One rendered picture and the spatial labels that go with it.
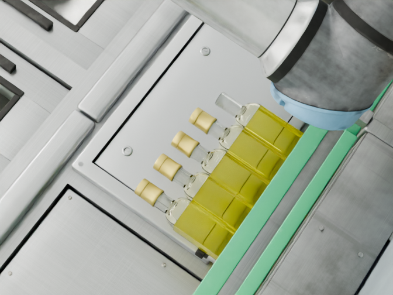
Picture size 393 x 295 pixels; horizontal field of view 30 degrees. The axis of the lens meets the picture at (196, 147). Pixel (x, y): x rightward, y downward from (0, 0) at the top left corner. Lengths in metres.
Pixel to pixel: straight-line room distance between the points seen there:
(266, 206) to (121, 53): 0.55
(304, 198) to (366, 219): 0.11
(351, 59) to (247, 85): 0.72
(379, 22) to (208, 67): 0.77
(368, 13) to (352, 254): 0.48
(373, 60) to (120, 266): 0.79
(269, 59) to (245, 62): 0.71
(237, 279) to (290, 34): 0.47
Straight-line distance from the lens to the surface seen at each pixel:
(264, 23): 0.88
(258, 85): 1.58
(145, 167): 1.50
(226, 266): 1.19
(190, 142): 1.37
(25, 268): 1.50
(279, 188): 1.23
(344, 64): 0.88
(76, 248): 1.50
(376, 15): 0.86
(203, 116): 1.38
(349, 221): 1.23
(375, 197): 1.25
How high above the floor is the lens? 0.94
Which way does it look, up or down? 8 degrees up
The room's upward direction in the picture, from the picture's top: 56 degrees counter-clockwise
